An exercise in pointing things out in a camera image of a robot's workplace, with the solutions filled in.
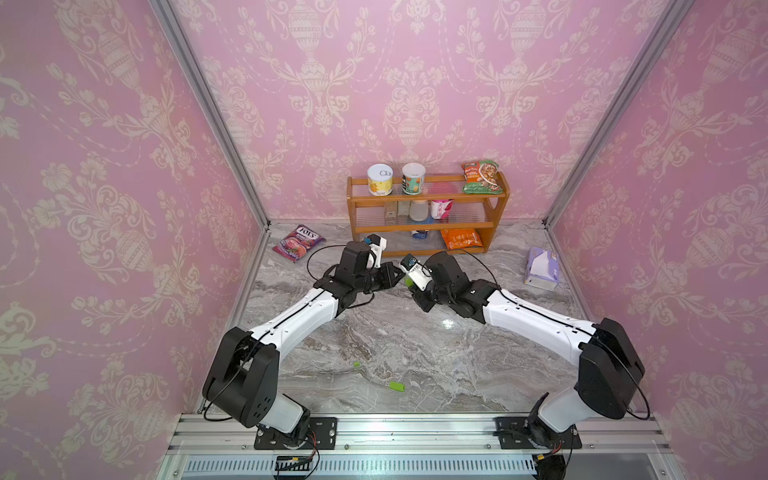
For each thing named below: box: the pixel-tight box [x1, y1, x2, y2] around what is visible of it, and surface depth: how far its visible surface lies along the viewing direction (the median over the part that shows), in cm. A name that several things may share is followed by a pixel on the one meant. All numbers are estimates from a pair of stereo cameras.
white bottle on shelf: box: [409, 200, 429, 222], surface depth 102 cm
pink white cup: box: [431, 199, 454, 220], surface depth 99 cm
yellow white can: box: [367, 163, 394, 196], surface depth 88 cm
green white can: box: [402, 162, 426, 195], surface depth 89 cm
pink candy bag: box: [272, 224, 326, 263], surface depth 113 cm
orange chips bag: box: [441, 228, 483, 249], surface depth 112 cm
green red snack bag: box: [461, 160, 504, 195], surface depth 90 cm
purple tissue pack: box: [524, 247, 560, 292], surface depth 102 cm
